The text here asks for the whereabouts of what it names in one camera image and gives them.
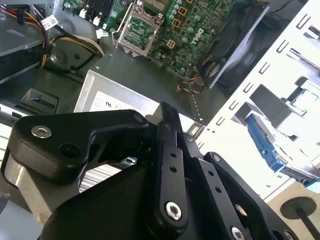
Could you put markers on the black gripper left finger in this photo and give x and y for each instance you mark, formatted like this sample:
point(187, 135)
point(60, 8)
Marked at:
point(50, 155)

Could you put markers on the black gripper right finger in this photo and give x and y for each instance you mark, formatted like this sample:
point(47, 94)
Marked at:
point(212, 180)

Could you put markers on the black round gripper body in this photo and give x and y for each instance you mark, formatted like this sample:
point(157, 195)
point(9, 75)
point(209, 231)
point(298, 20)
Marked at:
point(105, 215)

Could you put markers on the RAM stick with blue label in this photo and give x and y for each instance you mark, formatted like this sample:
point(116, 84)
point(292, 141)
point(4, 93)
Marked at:
point(312, 32)

